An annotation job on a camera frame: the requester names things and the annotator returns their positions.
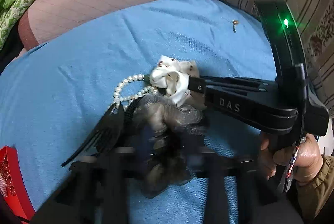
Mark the red plastic tray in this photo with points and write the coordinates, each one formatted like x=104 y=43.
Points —
x=13 y=190

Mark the black hair claw clip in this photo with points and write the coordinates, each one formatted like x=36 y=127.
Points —
x=112 y=130

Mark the olive jacket sleeve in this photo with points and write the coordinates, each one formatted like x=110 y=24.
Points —
x=316 y=198

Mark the grey organza scrunchie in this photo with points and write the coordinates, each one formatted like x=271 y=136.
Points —
x=165 y=132

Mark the blue bed sheet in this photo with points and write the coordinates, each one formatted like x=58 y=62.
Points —
x=53 y=96

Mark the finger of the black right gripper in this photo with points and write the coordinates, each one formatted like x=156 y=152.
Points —
x=196 y=84

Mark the white dotted scrunchie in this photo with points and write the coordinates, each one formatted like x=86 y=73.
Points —
x=173 y=76

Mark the small gold earring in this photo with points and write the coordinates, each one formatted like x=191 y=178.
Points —
x=235 y=23

